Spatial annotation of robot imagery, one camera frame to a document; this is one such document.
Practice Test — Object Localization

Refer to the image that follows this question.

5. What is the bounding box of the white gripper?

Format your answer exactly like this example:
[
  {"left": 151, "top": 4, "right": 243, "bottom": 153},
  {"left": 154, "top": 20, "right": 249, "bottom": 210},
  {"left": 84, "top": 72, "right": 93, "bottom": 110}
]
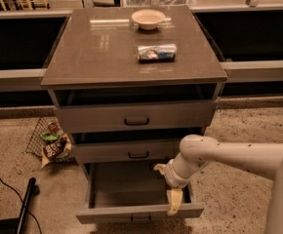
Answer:
[{"left": 153, "top": 160, "right": 189, "bottom": 215}]

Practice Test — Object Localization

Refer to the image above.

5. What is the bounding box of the grey bottom drawer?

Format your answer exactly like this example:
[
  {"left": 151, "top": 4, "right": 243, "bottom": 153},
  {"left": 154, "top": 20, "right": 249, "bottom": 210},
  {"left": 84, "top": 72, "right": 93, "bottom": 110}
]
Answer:
[{"left": 76, "top": 160, "right": 203, "bottom": 224}]

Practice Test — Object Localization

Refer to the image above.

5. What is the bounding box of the grey drawer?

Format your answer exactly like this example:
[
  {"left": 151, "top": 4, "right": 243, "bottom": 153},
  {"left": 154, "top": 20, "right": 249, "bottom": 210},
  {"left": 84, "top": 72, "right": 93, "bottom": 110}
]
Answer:
[
  {"left": 76, "top": 160, "right": 203, "bottom": 224},
  {"left": 70, "top": 127, "right": 204, "bottom": 165},
  {"left": 54, "top": 85, "right": 217, "bottom": 134}
]

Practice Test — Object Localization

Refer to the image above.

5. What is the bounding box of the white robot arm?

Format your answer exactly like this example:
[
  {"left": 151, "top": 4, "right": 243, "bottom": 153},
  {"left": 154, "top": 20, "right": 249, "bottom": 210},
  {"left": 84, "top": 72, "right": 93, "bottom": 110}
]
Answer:
[{"left": 154, "top": 135, "right": 283, "bottom": 234}]

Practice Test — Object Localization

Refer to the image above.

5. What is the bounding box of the grey middle drawer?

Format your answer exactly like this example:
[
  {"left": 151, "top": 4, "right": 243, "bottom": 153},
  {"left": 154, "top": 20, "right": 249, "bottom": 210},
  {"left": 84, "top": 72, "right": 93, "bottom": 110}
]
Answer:
[{"left": 70, "top": 127, "right": 204, "bottom": 165}]

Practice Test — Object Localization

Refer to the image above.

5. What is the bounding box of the grey drawer cabinet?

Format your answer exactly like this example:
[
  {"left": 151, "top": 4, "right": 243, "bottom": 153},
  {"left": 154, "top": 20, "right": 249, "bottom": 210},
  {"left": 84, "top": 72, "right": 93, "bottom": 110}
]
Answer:
[{"left": 40, "top": 5, "right": 228, "bottom": 168}]

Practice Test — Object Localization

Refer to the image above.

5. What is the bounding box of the grey top drawer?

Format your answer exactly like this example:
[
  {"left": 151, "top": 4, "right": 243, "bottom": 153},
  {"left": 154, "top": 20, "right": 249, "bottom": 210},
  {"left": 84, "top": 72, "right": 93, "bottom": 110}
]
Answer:
[{"left": 54, "top": 85, "right": 217, "bottom": 134}]

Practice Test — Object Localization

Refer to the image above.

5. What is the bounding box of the brown snack bag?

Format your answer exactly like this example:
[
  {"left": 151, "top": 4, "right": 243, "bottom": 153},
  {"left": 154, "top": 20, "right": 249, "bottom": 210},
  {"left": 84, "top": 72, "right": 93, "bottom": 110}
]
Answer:
[{"left": 41, "top": 136, "right": 71, "bottom": 167}]

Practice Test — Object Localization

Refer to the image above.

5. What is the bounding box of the green snack bag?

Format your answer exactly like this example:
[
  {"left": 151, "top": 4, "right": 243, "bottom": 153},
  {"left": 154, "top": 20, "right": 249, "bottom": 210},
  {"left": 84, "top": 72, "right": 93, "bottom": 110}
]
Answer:
[{"left": 40, "top": 133, "right": 60, "bottom": 143}]

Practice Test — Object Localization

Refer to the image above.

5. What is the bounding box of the crushed silver blue can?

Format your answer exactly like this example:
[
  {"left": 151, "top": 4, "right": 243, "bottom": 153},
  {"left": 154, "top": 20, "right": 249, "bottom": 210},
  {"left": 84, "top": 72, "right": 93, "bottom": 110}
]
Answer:
[{"left": 138, "top": 44, "right": 177, "bottom": 62}]

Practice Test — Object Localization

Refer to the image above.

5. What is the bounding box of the white bowl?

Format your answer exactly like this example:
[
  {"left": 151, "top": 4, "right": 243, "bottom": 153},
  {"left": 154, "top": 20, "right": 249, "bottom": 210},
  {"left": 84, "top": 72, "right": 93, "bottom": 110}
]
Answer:
[{"left": 131, "top": 9, "right": 165, "bottom": 30}]

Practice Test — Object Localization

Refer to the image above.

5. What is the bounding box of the wire basket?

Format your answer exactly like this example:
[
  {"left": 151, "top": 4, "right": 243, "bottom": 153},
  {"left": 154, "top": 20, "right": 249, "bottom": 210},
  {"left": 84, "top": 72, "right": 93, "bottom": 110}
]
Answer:
[{"left": 25, "top": 117, "right": 75, "bottom": 164}]

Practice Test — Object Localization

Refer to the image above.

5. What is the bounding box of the black cable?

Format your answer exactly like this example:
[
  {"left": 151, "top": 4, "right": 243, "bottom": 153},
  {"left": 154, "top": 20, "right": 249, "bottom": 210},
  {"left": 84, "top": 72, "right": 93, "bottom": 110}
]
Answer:
[{"left": 0, "top": 148, "right": 43, "bottom": 234}]

